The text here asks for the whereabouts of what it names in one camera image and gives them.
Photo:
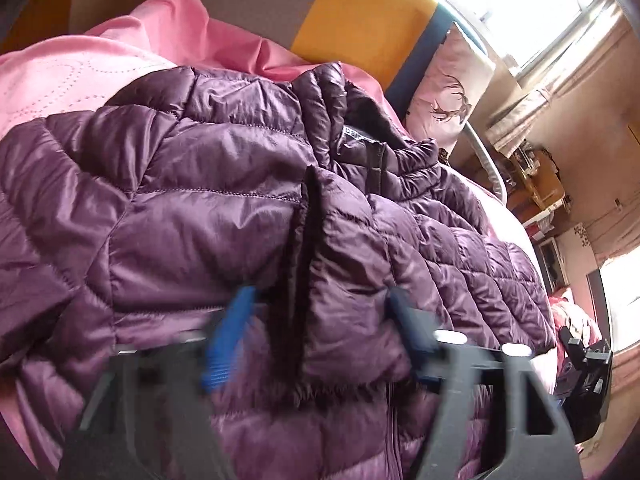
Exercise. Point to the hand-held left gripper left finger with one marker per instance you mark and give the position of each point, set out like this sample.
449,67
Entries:
226,345

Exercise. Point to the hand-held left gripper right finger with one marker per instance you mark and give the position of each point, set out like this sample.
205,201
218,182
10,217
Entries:
409,332

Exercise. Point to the purple puffer jacket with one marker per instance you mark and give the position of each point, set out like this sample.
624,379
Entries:
200,185

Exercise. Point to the pink cloth pile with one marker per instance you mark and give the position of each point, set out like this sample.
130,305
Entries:
575,315

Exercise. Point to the bright window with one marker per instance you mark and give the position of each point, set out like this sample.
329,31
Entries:
500,0
622,305

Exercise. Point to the white cabinet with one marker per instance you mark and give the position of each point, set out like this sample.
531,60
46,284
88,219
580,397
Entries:
547,260

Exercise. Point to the grey metal tube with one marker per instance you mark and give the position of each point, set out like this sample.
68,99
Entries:
487,160

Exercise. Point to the wooden shelf unit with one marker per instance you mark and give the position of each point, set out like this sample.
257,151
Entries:
542,185

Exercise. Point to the deer print pillow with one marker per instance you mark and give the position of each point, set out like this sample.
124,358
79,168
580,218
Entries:
440,90

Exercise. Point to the pink patterned curtain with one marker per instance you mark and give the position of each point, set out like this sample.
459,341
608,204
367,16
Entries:
575,75

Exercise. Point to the pink quilted bedspread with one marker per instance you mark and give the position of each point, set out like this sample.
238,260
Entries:
60,80

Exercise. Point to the yellow grey blue headboard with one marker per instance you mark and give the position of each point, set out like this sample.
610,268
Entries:
365,20

